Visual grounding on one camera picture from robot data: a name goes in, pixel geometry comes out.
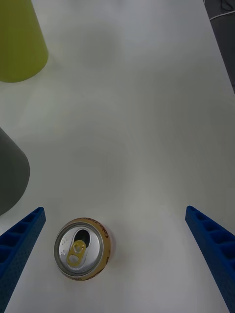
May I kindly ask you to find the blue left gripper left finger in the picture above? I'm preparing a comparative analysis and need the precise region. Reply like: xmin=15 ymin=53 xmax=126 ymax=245
xmin=0 ymin=206 xmax=47 ymax=313

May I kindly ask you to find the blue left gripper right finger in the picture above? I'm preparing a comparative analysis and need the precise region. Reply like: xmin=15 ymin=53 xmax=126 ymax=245
xmin=185 ymin=205 xmax=235 ymax=313

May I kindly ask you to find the gold orange drink can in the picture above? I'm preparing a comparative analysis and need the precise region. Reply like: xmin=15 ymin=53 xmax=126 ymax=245
xmin=53 ymin=216 xmax=112 ymax=281

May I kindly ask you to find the grey plastic bin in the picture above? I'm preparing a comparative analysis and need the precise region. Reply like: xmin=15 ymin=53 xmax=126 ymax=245
xmin=0 ymin=126 xmax=30 ymax=216

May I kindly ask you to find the yellow-green plastic bin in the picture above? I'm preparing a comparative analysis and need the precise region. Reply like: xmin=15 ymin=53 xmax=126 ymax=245
xmin=0 ymin=0 xmax=49 ymax=83

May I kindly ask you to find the white cable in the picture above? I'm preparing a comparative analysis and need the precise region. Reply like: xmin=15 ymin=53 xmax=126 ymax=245
xmin=209 ymin=9 xmax=235 ymax=22

